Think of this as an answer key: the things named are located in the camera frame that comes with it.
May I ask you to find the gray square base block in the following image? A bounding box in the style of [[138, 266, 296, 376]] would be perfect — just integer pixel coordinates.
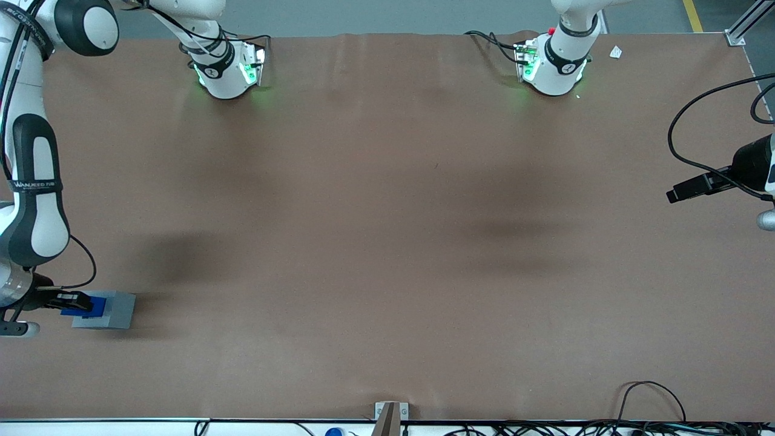
[[71, 291, 136, 330]]

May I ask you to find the brown table mat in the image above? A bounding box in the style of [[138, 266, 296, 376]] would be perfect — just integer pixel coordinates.
[[0, 30, 775, 422]]

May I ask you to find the black base cable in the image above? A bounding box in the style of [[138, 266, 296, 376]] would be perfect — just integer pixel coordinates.
[[464, 30, 523, 64], [130, 0, 271, 61]]

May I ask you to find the short black curved cable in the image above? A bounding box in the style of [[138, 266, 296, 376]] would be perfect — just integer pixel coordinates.
[[750, 81, 775, 125]]

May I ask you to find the aluminium frame profile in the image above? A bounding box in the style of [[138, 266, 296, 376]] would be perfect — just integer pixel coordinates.
[[725, 0, 775, 47]]

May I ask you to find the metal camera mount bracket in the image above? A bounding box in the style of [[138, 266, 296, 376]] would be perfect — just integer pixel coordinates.
[[374, 401, 410, 436]]

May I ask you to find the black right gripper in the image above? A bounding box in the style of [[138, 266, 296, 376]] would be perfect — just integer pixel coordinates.
[[24, 274, 95, 314]]

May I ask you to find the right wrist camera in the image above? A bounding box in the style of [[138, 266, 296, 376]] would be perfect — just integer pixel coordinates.
[[0, 320, 41, 338]]

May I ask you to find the long black left-arm cable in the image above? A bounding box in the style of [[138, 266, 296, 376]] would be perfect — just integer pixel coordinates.
[[667, 73, 775, 202]]

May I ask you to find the black looped cable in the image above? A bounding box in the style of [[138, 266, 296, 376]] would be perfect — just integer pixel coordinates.
[[615, 380, 687, 424]]

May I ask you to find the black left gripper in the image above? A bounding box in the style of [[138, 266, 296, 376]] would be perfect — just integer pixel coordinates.
[[666, 136, 771, 204]]

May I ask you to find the blue plastic insert part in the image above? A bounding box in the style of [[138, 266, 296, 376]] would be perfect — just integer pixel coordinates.
[[61, 295, 108, 322]]

